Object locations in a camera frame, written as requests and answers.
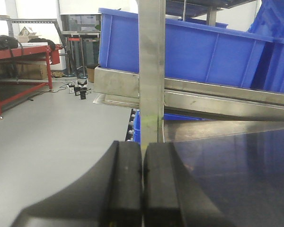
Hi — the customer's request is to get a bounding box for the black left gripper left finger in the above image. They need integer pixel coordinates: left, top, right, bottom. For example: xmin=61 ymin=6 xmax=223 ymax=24
xmin=12 ymin=141 xmax=142 ymax=227

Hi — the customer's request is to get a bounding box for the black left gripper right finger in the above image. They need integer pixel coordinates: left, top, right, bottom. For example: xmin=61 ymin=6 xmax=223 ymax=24
xmin=143 ymin=143 xmax=234 ymax=227

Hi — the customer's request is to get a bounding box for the blue bin on lower shelf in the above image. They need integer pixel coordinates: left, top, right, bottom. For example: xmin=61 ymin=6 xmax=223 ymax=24
xmin=133 ymin=110 xmax=207 ymax=144

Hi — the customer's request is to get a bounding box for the stainless steel shelf rack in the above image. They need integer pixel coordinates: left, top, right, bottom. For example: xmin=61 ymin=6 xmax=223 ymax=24
xmin=95 ymin=0 xmax=284 ymax=144

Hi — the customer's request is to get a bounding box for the small black device on floor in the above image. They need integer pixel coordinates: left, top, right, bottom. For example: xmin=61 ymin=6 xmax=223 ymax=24
xmin=74 ymin=73 xmax=88 ymax=100

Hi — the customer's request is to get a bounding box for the cardboard box on floor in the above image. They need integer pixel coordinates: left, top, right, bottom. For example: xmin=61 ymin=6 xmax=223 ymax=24
xmin=87 ymin=67 xmax=95 ymax=83

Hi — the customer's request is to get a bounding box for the large blue plastic bin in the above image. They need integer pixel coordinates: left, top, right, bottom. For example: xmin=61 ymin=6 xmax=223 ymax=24
xmin=99 ymin=8 xmax=273 ymax=88

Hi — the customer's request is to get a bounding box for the cardboard box under workbench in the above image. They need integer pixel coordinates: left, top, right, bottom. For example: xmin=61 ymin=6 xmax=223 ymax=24
xmin=17 ymin=64 xmax=48 ymax=80

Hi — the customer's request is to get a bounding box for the red metal workbench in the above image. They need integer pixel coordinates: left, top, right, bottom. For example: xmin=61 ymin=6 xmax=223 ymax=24
xmin=0 ymin=44 xmax=62 ymax=120

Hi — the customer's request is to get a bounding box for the black bag on workbench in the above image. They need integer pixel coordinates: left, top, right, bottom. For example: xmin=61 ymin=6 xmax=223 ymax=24
xmin=27 ymin=38 xmax=57 ymax=50

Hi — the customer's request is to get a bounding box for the grey metal cabinet rack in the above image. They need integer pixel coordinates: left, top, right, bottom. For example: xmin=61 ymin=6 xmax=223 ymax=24
xmin=61 ymin=14 xmax=101 ymax=78

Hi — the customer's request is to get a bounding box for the blue bin at right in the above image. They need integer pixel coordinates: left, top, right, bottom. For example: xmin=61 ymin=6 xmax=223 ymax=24
xmin=247 ymin=0 xmax=284 ymax=96

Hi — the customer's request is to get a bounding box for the white box on workbench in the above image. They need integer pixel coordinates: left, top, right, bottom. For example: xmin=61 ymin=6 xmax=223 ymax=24
xmin=20 ymin=42 xmax=48 ymax=47

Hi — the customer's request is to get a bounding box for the black backpack on workbench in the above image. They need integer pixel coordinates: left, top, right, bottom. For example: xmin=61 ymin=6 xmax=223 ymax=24
xmin=0 ymin=35 xmax=18 ymax=50

